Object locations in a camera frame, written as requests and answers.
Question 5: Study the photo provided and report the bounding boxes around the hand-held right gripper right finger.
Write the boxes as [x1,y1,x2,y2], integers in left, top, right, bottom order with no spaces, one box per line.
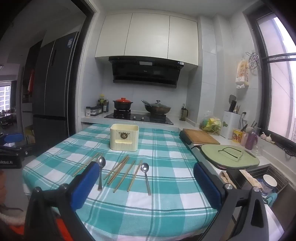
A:
[193,162,270,241]

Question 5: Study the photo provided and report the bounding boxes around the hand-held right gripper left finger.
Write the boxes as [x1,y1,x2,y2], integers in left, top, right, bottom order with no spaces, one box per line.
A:
[24,161,101,241]

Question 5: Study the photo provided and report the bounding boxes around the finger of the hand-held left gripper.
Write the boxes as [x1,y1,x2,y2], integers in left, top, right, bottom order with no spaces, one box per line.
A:
[0,133,25,146]
[0,145,31,158]

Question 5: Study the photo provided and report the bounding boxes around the wooden chopstick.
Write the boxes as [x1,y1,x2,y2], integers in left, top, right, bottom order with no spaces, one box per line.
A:
[127,160,142,192]
[109,157,129,179]
[113,160,136,193]
[72,152,100,178]
[91,152,104,163]
[107,158,129,186]
[103,156,127,180]

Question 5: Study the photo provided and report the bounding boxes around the stainless steel spoon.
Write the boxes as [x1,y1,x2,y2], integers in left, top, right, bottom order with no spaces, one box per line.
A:
[141,163,152,196]
[97,156,106,192]

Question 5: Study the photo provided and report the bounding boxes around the pair of bamboo chopsticks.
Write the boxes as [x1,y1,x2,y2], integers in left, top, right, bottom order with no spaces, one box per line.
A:
[112,156,129,169]

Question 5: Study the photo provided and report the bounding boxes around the cream utensil holder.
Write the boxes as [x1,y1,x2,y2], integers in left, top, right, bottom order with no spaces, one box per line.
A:
[110,124,139,153]

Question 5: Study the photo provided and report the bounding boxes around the cardboard box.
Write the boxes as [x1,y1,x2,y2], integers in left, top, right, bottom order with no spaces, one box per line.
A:
[24,126,36,144]

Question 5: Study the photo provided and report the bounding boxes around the beige dishcloth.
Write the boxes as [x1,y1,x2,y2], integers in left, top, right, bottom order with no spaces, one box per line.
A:
[219,170,262,189]

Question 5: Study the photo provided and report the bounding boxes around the green electric griddle lid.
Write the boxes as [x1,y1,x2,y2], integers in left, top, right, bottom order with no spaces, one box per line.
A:
[200,144,260,168]

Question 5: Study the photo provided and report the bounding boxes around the teal checked tablecloth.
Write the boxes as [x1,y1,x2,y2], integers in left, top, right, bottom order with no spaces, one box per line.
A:
[22,124,222,241]

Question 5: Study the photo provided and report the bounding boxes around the wooden cutting board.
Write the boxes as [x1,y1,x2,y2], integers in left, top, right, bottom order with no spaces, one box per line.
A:
[183,128,220,145]

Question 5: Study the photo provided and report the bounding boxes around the black rounded tray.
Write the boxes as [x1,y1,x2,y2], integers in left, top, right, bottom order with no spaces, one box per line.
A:
[179,130,193,146]

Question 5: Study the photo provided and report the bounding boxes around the yellow printed mug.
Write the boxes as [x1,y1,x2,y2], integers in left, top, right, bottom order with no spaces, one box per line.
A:
[232,128,243,146]

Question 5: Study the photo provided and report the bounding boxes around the dark grey refrigerator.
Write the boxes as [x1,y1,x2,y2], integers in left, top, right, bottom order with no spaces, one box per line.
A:
[32,31,80,145]

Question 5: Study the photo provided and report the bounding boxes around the blue and white bowl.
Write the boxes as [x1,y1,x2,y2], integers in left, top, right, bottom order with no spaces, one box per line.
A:
[261,174,277,193]

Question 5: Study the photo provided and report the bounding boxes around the bag of colourful sponges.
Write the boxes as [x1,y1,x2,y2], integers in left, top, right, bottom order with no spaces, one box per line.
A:
[199,111,222,135]

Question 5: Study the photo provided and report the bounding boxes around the purple bottle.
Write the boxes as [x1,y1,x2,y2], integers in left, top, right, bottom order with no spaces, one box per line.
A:
[245,132,258,150]

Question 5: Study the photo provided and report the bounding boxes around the white knife holder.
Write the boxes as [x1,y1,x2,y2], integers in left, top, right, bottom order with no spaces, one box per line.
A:
[222,111,242,139]

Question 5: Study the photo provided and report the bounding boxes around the teal cloth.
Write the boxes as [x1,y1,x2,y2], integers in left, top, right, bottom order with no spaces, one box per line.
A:
[266,193,278,208]

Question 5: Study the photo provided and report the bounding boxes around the dark kitchen sink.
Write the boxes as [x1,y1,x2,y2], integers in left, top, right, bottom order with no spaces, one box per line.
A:
[228,163,289,202]

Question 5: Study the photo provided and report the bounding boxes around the dark water bottle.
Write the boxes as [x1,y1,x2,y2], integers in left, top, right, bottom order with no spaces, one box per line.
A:
[179,105,188,121]

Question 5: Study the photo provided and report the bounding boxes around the black glass gas stove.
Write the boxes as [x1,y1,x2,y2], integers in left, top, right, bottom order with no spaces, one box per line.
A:
[104,109,174,125]

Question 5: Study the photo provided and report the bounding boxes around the black clay pot red lid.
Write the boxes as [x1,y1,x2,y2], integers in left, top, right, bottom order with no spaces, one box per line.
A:
[113,98,133,110]

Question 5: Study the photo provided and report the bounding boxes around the black spatula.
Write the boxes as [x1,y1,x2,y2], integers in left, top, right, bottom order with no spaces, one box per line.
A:
[228,95,237,112]

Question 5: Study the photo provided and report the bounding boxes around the wok with glass lid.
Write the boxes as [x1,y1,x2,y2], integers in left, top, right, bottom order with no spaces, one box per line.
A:
[142,100,171,115]

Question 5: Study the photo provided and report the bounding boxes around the hanging printed bag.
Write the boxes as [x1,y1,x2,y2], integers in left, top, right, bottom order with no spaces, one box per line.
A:
[235,58,250,89]

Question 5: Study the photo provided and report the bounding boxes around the black range hood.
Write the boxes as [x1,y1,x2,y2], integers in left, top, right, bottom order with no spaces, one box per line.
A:
[109,56,185,88]

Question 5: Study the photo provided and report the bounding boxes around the black window frame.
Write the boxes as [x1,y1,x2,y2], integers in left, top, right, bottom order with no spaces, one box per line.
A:
[243,0,296,153]

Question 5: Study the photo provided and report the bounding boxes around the wire steamer rack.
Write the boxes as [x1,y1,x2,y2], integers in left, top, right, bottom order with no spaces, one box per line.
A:
[245,52,262,70]

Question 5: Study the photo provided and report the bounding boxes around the white wall cabinet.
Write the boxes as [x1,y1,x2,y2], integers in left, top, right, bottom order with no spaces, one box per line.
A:
[95,13,199,66]

